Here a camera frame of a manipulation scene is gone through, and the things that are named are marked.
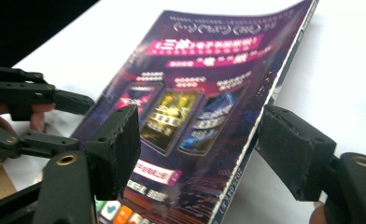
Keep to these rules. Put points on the illustrated magazine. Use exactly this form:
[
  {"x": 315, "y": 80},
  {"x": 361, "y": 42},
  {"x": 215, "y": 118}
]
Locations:
[{"x": 203, "y": 109}]

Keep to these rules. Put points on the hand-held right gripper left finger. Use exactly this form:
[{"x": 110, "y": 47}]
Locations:
[{"x": 115, "y": 155}]

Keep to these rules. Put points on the white table mat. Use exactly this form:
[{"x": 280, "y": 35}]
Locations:
[{"x": 343, "y": 77}]

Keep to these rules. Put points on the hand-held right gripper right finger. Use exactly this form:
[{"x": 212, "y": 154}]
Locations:
[{"x": 290, "y": 155}]

